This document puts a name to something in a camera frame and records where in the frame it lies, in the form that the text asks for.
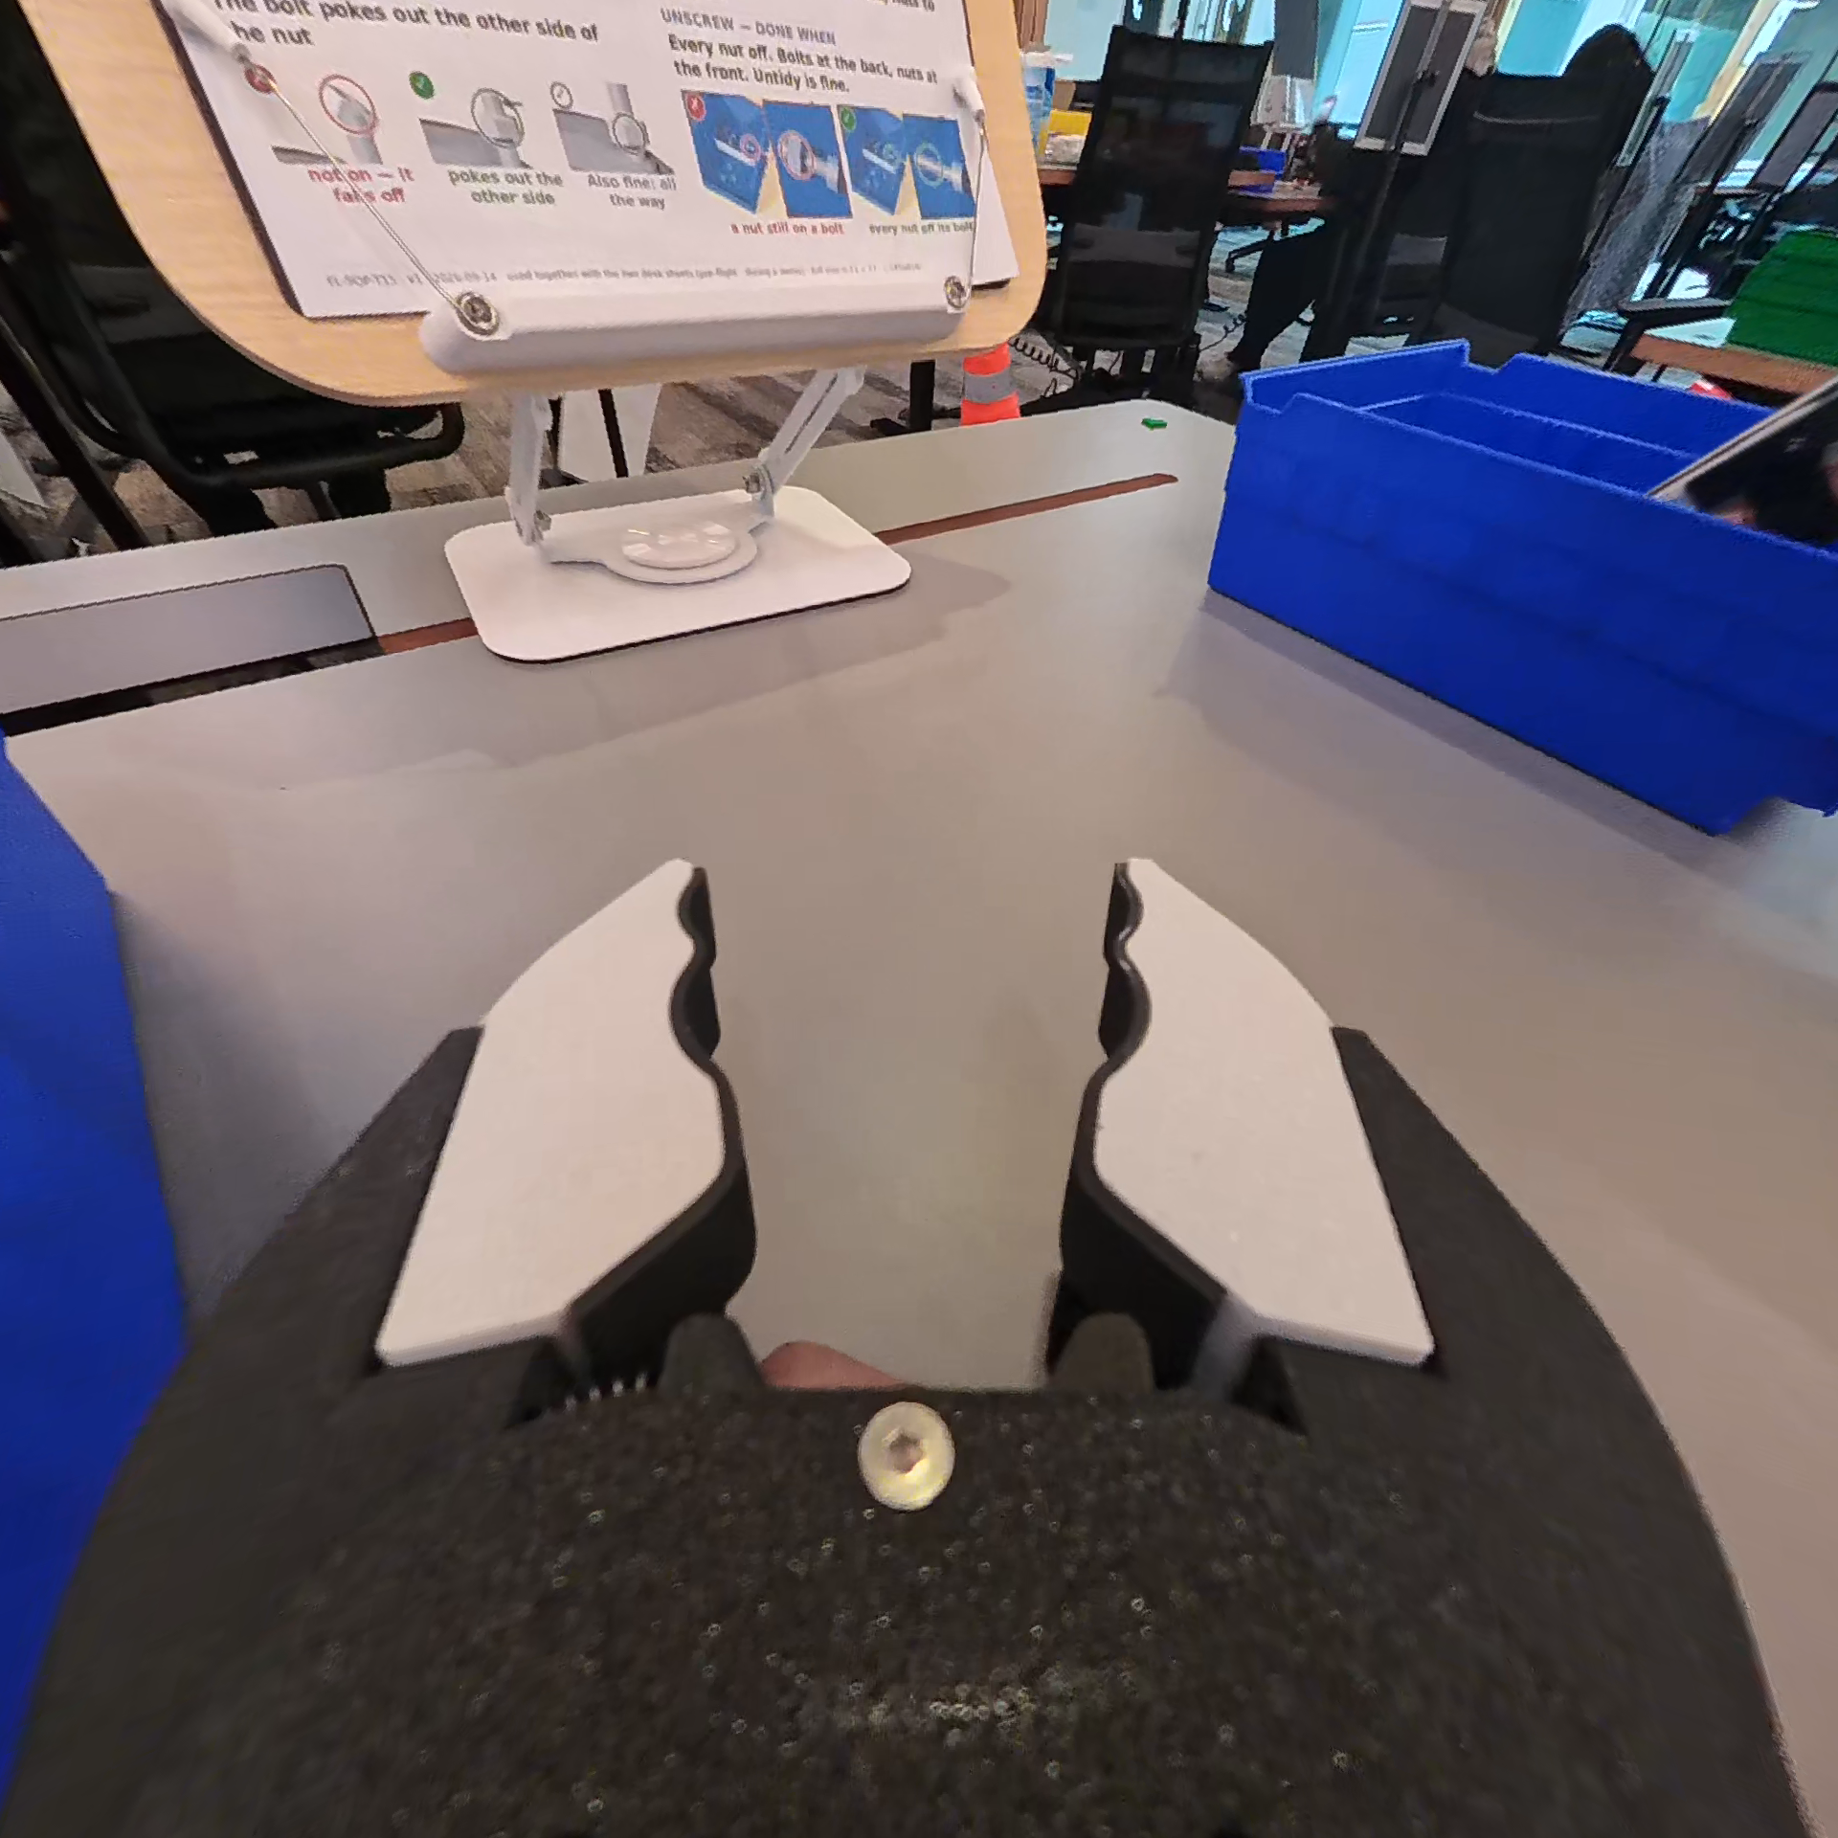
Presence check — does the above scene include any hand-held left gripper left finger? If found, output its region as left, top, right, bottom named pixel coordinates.
left=374, top=865, right=757, bottom=1401

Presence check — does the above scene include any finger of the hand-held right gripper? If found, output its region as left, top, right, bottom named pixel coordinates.
left=1655, top=375, right=1838, bottom=519

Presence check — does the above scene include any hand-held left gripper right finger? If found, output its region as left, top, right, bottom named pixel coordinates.
left=1059, top=858, right=1437, bottom=1411

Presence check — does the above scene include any blue divided storage bin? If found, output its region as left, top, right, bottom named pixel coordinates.
left=0, top=742, right=192, bottom=1781

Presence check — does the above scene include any person's left hand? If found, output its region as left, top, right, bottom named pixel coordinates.
left=762, top=1338, right=916, bottom=1399

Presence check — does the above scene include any brown wooden table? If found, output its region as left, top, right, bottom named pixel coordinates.
left=1638, top=327, right=1838, bottom=405

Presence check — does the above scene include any green storage bin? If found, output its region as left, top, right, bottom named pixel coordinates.
left=1724, top=225, right=1838, bottom=361

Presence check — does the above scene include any black office chair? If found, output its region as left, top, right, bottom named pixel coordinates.
left=1310, top=28, right=1669, bottom=369
left=0, top=174, right=468, bottom=548
left=1035, top=28, right=1274, bottom=405

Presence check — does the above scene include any dark flat tablet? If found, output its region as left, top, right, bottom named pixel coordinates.
left=0, top=565, right=383, bottom=720

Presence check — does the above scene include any white instruction board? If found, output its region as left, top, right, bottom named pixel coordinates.
left=158, top=0, right=1022, bottom=392

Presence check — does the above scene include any instruction sheet on stand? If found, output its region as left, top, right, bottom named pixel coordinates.
left=15, top=0, right=1050, bottom=410

